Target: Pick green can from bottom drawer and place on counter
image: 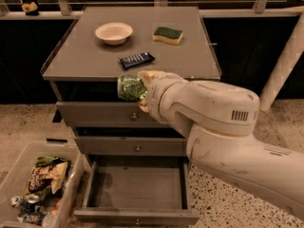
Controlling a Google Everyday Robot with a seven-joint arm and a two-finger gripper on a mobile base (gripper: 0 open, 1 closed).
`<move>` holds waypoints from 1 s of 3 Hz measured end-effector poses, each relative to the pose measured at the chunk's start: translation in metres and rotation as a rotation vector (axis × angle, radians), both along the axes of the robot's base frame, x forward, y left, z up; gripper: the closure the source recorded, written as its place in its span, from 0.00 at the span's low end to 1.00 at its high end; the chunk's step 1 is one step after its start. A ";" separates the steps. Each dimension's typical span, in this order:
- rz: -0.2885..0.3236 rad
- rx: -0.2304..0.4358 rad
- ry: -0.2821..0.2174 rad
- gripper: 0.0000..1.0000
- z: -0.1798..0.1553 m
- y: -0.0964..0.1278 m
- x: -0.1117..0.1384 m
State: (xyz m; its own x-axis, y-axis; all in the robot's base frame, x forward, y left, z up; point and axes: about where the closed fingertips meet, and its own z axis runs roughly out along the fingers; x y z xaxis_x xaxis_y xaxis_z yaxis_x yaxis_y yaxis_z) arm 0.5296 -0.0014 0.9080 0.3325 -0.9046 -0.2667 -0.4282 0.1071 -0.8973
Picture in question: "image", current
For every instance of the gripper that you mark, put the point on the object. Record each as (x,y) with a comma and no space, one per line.
(157,91)

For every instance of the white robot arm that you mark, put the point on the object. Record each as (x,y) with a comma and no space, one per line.
(218,121)

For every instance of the grey drawer cabinet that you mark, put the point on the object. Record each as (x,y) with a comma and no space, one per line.
(94,75)

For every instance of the grey top drawer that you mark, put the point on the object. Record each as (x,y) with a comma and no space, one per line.
(110,114)

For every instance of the grey drawer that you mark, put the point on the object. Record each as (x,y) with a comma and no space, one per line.
(131,146)
(110,114)
(138,191)

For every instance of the grey middle drawer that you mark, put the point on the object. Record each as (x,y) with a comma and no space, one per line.
(131,146)

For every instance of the grey bottom drawer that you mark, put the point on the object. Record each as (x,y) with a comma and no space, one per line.
(138,191)

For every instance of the blue soda can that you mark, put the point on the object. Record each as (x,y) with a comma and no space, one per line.
(32,202)

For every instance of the dark blue snack bar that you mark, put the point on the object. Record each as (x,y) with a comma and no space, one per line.
(137,60)

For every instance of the green yellow sponge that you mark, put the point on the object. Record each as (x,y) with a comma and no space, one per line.
(167,35)

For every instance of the metal window railing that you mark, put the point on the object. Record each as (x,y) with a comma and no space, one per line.
(63,3)

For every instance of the green chip bag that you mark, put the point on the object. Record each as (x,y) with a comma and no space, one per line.
(49,160)

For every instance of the brown chip bag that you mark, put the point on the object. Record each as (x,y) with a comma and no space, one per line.
(50,175)

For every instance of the small tan black object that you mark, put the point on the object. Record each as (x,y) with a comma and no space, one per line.
(30,8)

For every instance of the clear plastic bin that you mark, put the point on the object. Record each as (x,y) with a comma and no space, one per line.
(17,180)

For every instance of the white diagonal pillar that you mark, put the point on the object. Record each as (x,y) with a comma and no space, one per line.
(284,65)

